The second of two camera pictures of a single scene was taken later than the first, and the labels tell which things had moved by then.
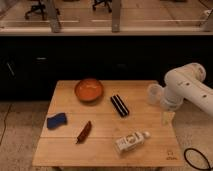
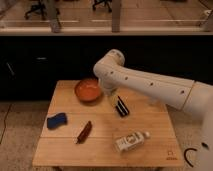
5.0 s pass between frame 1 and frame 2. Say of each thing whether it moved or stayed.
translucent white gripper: moved
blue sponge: stayed
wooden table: stayed
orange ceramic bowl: stayed
